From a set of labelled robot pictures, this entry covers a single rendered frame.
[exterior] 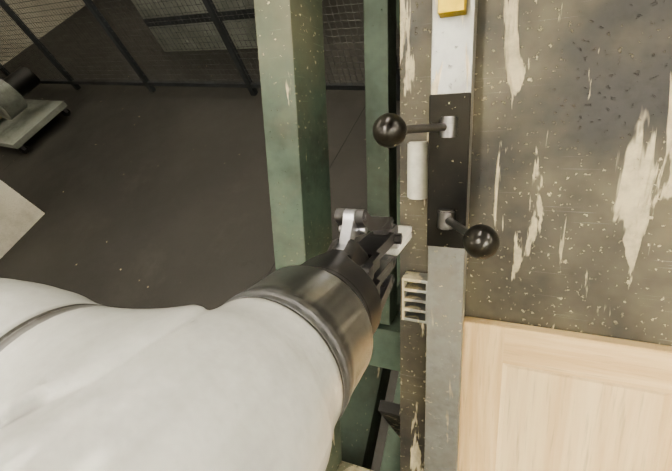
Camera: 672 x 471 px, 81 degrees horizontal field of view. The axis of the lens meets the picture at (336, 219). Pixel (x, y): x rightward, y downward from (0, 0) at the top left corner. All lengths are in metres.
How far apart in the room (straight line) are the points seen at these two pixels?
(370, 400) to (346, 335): 0.83
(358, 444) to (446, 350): 0.47
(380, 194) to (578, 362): 0.37
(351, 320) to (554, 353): 0.45
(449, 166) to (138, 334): 0.43
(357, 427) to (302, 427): 0.88
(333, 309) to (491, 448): 0.56
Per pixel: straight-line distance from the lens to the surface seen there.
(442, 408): 0.69
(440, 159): 0.54
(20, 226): 4.09
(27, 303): 0.25
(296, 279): 0.23
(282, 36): 0.62
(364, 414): 1.05
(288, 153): 0.61
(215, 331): 0.18
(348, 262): 0.28
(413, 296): 0.63
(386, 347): 0.75
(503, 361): 0.66
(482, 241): 0.44
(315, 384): 0.18
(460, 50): 0.55
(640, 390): 0.69
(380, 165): 0.66
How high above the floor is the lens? 1.79
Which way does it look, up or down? 48 degrees down
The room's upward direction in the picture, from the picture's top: 24 degrees counter-clockwise
